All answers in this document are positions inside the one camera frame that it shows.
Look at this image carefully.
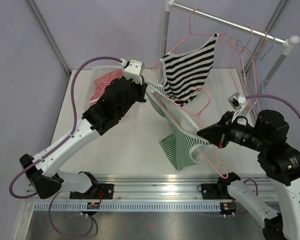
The green white striped tank top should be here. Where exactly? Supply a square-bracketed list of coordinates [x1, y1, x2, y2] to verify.
[146, 82, 212, 171]

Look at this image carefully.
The white slotted cable duct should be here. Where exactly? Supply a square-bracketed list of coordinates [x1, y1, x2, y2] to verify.
[34, 201, 221, 212]

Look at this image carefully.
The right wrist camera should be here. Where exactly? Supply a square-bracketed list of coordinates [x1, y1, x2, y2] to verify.
[228, 92, 248, 120]

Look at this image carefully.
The white clothes rack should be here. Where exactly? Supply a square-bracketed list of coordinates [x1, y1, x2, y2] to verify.
[161, 0, 300, 93]

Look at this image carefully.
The black white striped tank top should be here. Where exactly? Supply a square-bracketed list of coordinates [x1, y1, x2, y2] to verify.
[160, 33, 219, 106]

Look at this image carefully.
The pink wire hanger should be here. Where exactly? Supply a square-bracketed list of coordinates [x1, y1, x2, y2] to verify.
[229, 30, 268, 111]

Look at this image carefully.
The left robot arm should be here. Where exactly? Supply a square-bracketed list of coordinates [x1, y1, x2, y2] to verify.
[19, 77, 147, 199]

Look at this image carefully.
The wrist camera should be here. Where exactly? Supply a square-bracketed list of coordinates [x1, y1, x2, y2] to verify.
[228, 92, 248, 120]
[120, 59, 144, 85]

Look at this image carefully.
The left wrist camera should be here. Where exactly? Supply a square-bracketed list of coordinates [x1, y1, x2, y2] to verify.
[120, 59, 144, 85]

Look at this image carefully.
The white plastic basket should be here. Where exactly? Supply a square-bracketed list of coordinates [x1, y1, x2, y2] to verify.
[83, 66, 123, 111]

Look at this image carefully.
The blue wire hanger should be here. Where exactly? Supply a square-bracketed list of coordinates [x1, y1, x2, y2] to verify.
[239, 33, 276, 96]

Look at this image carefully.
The red white striped tank top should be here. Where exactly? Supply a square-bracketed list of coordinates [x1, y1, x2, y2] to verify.
[89, 69, 123, 105]

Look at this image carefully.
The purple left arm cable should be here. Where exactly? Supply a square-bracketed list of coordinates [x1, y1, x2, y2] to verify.
[9, 56, 127, 199]

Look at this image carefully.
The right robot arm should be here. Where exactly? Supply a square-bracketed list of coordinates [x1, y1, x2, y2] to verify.
[197, 110, 300, 240]

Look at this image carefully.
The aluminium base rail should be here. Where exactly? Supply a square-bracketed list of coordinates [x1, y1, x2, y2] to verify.
[27, 174, 278, 201]

